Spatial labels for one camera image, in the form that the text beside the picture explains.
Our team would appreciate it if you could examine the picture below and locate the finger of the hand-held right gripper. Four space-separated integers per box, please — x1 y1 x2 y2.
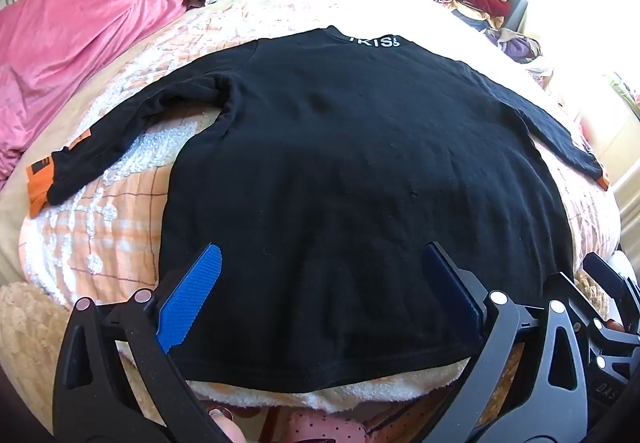
582 250 640 324

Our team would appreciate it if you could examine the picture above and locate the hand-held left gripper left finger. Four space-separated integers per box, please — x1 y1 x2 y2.
52 243 236 443

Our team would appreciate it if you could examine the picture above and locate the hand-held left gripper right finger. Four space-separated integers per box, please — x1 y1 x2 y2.
421 241 588 443

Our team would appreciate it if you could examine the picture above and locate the black long-sleeve shirt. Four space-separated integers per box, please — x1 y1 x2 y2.
27 25 612 394

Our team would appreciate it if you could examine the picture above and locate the purple clothes pile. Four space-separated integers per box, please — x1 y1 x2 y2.
482 28 543 64

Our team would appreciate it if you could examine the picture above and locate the person's left hand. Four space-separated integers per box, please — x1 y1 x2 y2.
205 405 248 443

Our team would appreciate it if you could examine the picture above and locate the orange white tufted blanket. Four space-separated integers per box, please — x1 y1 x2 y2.
17 0 623 324

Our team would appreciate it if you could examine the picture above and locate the beige fluffy throw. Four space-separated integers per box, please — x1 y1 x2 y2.
0 280 523 443

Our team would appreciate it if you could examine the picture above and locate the colourful patterned cloth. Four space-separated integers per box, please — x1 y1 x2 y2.
607 73 640 114

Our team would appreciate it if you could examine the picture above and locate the person's pink dotted clothing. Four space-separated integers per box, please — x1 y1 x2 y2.
280 410 371 443

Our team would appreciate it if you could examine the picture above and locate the beige bedspread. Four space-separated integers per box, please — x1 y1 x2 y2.
0 0 551 284

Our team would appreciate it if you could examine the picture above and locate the black box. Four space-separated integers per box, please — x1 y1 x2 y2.
500 0 530 31

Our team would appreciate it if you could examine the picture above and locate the pink blanket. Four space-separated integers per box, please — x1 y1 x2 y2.
0 0 201 188

